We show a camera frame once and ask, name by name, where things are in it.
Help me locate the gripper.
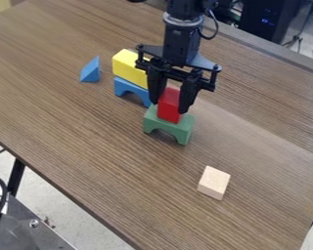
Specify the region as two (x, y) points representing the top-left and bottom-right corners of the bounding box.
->
(134, 20), (224, 115)

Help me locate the red block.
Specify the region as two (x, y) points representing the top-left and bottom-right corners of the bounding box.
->
(156, 85), (186, 125)

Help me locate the green arch block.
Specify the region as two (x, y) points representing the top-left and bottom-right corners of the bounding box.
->
(142, 104), (198, 146)

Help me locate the blue arch block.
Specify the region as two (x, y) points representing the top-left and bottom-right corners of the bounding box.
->
(112, 76), (155, 108)

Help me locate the yellow block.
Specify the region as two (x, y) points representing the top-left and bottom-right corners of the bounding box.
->
(111, 48), (152, 91)

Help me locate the blue triangle block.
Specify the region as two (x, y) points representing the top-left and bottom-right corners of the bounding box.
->
(79, 55), (102, 83)

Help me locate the plain wooden block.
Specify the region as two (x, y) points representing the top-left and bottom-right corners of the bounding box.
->
(196, 165), (233, 201)

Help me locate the black computer tower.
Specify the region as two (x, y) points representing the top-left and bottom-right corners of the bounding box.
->
(239, 0), (303, 45)

